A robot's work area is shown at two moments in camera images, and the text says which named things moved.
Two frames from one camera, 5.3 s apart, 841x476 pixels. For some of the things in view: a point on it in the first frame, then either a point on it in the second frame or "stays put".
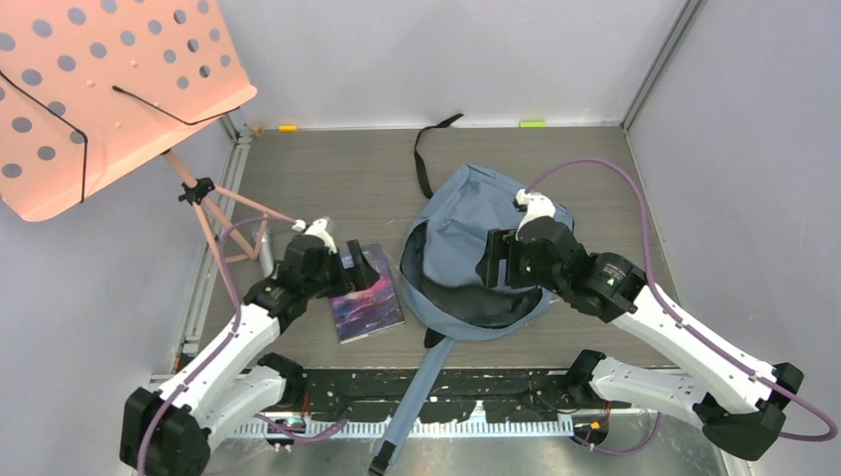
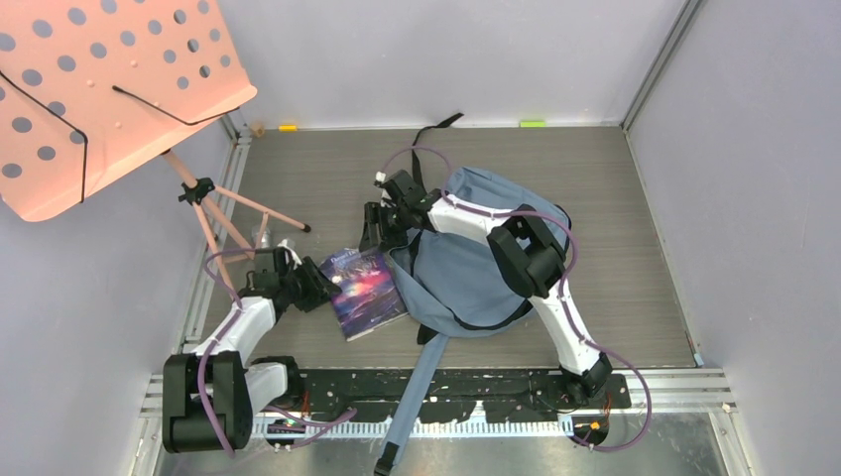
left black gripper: x=354 y=279 to x=321 y=290
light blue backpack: x=441 y=272 stays put
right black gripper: x=501 y=244 to x=373 y=215
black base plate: x=509 y=396 stays put
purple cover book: x=363 y=311 stays put
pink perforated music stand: x=88 y=87 stays put
